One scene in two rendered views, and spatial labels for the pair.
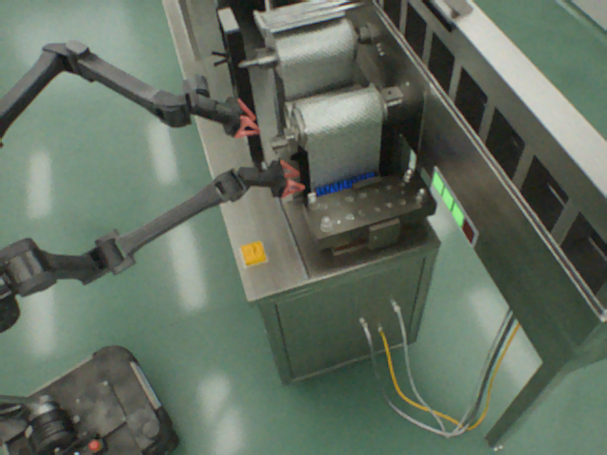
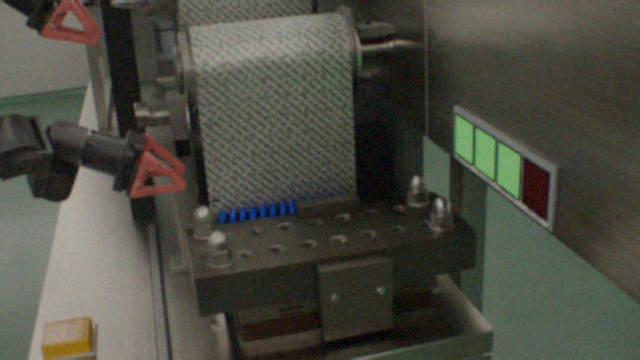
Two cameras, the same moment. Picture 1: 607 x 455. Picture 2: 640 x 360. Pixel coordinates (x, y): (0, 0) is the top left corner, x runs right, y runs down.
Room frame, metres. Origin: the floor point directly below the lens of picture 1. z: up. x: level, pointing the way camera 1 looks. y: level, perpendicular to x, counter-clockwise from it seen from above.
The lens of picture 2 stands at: (0.11, -0.20, 1.48)
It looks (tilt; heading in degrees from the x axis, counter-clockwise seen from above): 21 degrees down; 359
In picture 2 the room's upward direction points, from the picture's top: 3 degrees counter-clockwise
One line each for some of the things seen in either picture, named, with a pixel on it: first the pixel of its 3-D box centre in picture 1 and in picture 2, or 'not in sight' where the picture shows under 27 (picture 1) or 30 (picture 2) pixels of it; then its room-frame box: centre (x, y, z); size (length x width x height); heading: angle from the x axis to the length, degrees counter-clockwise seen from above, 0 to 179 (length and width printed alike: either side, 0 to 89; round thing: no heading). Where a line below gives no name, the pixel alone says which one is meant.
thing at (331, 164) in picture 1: (344, 161); (280, 154); (1.17, -0.15, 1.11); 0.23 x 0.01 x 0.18; 102
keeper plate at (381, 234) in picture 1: (383, 234); (356, 298); (0.97, -0.25, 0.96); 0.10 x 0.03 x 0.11; 102
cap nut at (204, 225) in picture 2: (313, 201); (204, 220); (1.07, -0.04, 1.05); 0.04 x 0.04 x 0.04
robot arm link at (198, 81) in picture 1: (188, 100); not in sight; (1.16, 0.27, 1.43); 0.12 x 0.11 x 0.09; 99
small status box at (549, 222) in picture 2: (453, 206); (498, 161); (0.89, -0.42, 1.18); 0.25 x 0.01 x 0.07; 12
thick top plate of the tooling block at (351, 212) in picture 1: (369, 208); (327, 248); (1.06, -0.22, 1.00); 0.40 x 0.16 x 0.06; 102
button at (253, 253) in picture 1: (252, 253); (67, 337); (0.99, 0.17, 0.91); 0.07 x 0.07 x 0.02; 12
